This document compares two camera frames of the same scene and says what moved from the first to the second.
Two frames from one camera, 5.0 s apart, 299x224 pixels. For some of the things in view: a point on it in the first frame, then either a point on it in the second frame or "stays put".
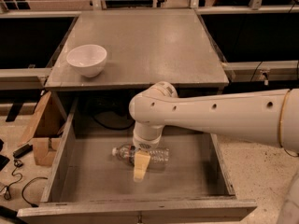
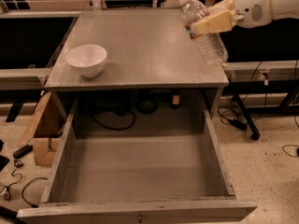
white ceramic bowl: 88,59 stays put
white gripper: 145,144 -> 252,9
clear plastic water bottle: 126,153 -> 209,45
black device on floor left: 22,150 stays put
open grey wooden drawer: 89,185 stays put
